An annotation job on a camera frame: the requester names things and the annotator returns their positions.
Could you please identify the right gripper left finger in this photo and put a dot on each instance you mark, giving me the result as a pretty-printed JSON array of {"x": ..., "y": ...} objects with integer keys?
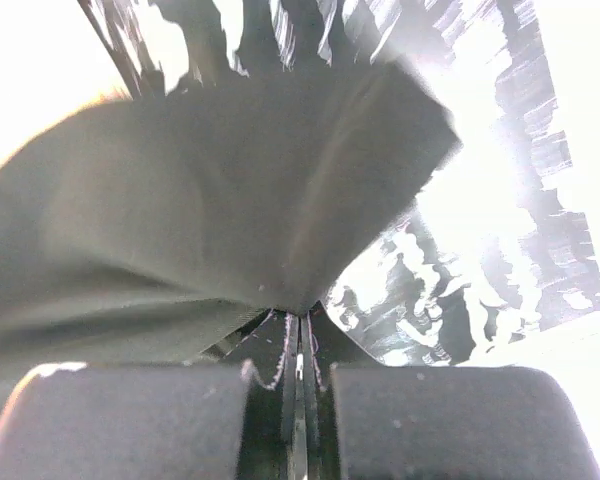
[{"x": 232, "y": 419}]

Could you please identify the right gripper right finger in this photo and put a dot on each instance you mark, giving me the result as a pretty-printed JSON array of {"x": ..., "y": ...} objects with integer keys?
[{"x": 365, "y": 420}]

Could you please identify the black trousers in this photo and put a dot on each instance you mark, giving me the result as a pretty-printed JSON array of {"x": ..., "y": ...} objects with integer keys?
[{"x": 150, "y": 229}]

